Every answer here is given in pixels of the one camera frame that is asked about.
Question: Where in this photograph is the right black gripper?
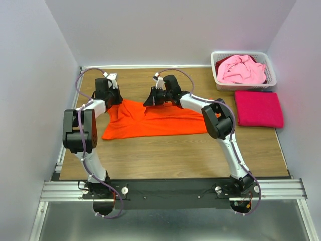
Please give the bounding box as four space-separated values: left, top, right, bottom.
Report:
143 87 171 107

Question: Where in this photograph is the orange t-shirt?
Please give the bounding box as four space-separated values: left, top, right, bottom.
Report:
102 100 207 140

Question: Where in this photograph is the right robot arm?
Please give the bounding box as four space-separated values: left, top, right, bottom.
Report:
144 73 261 197

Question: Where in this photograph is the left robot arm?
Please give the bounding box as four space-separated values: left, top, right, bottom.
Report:
62 73 123 199

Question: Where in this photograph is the pink t-shirt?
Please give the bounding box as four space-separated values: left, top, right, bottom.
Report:
217 55 267 84

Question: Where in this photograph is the folded magenta t-shirt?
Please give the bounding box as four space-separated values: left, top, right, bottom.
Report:
234 91 284 128

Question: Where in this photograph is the white plastic basket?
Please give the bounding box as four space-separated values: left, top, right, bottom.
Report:
210 50 277 91

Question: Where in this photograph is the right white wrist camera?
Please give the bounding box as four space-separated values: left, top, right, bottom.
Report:
153 72 164 90

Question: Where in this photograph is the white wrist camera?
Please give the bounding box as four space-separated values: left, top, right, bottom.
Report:
153 72 164 90
103 72 118 89

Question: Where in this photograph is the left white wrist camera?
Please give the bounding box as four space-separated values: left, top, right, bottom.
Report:
103 72 118 89

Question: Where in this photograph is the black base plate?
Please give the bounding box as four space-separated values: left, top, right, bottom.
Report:
82 177 261 216

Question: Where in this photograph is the aluminium frame rail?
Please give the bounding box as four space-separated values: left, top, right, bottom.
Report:
30 178 318 240

